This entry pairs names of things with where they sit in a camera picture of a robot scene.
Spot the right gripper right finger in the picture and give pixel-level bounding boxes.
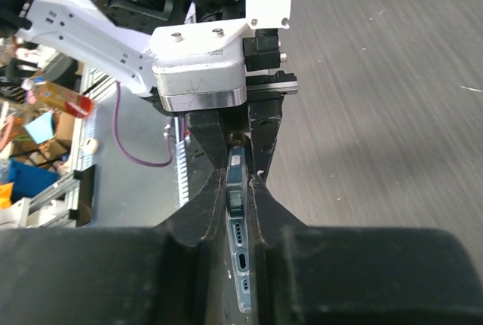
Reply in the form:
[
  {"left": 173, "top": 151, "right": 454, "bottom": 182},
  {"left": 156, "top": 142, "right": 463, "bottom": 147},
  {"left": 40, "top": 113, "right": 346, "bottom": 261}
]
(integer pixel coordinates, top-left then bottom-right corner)
[{"left": 247, "top": 175, "right": 482, "bottom": 324}]

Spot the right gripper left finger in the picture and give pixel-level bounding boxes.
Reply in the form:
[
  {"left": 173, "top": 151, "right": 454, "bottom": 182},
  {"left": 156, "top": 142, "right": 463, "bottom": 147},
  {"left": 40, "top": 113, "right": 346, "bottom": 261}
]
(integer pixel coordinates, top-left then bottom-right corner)
[{"left": 1, "top": 170, "right": 225, "bottom": 324}]

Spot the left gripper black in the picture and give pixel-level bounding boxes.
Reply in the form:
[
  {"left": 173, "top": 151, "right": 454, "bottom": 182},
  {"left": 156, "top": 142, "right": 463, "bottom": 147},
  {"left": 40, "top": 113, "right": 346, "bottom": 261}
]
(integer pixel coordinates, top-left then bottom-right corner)
[{"left": 165, "top": 70, "right": 298, "bottom": 182}]

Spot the clear phone case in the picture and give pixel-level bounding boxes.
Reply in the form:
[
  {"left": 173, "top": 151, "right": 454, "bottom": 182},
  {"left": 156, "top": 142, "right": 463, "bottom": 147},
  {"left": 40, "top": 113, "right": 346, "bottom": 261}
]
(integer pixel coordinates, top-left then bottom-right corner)
[{"left": 222, "top": 144, "right": 253, "bottom": 324}]

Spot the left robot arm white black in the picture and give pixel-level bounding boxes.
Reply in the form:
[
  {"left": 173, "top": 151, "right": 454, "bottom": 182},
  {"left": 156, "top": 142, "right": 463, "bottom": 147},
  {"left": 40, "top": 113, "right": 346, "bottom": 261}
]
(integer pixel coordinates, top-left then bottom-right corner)
[{"left": 1, "top": 0, "right": 291, "bottom": 112}]

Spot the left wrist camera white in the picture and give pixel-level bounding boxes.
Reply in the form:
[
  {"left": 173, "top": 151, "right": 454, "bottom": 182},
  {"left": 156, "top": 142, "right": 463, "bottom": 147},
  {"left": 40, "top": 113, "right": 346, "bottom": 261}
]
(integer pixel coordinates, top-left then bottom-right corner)
[{"left": 149, "top": 0, "right": 292, "bottom": 112}]

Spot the slotted cable duct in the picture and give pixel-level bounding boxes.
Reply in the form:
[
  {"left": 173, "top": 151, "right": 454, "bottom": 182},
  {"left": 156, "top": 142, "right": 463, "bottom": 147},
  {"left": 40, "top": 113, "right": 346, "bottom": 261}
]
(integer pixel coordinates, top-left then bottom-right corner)
[{"left": 174, "top": 116, "right": 191, "bottom": 207}]

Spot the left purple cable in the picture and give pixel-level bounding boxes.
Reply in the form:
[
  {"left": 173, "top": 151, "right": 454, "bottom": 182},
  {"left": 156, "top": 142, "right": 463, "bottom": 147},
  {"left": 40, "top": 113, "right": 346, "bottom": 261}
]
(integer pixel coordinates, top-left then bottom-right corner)
[{"left": 112, "top": 0, "right": 280, "bottom": 168}]

